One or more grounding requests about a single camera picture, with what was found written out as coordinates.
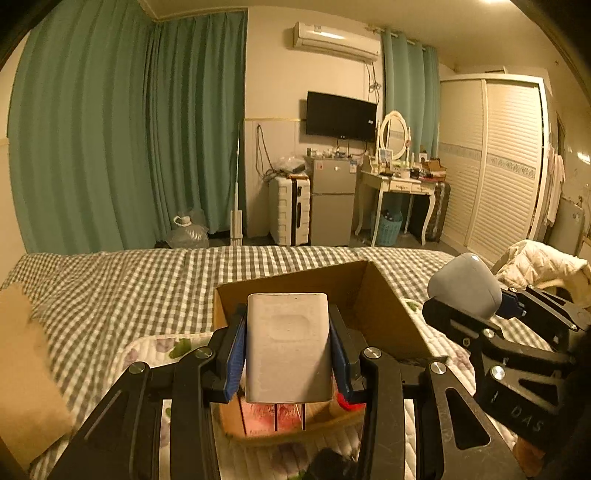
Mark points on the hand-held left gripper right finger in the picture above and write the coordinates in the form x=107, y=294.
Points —
x=340, y=369

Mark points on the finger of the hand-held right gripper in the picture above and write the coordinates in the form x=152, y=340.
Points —
x=545, y=307
x=466, y=323

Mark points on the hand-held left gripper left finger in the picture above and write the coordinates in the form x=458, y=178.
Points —
x=233, y=364

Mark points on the pale blue earbud case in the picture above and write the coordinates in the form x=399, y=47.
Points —
x=464, y=286

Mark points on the white charger block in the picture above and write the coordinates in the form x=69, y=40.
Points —
x=286, y=341

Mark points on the brown cardboard box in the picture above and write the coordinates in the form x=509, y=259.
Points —
x=385, y=314

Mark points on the person's right hand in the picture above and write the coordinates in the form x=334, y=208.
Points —
x=530, y=457

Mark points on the cream padded jacket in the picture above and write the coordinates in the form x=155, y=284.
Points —
x=535, y=267

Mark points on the floral quilted mat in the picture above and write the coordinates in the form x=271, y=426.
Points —
x=157, y=346

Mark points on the dark suitcase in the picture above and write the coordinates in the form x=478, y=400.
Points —
x=438, y=212

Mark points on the blue plastic basket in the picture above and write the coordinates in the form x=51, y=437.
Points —
x=387, y=230

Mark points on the hanging white clothes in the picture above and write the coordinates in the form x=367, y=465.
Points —
x=555, y=184

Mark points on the grey checkered blanket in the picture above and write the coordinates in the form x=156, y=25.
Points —
x=120, y=286

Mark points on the clear plastic water jug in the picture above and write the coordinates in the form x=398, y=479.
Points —
x=189, y=233

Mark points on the white louvred wardrobe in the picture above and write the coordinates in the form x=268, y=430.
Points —
x=498, y=161

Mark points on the white dressing table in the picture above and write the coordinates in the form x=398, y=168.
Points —
x=397, y=187

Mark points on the white mop pole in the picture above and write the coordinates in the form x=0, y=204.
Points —
x=236, y=207

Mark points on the brown box on dresser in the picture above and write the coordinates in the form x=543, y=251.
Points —
x=434, y=168

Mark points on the white suitcase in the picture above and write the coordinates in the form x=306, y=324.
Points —
x=288, y=212

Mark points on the silver small fridge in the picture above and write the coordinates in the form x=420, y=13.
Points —
x=332, y=203

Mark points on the oval white vanity mirror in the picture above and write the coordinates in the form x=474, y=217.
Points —
x=394, y=131

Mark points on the clear plastic bag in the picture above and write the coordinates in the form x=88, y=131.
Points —
x=291, y=164

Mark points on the narrow light teal curtain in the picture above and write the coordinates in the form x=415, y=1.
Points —
x=411, y=92

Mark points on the white air conditioner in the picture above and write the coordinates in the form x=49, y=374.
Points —
x=337, y=41

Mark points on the small picture frame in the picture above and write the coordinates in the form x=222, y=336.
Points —
x=385, y=155

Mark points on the black wall television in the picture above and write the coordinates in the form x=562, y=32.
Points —
x=341, y=116

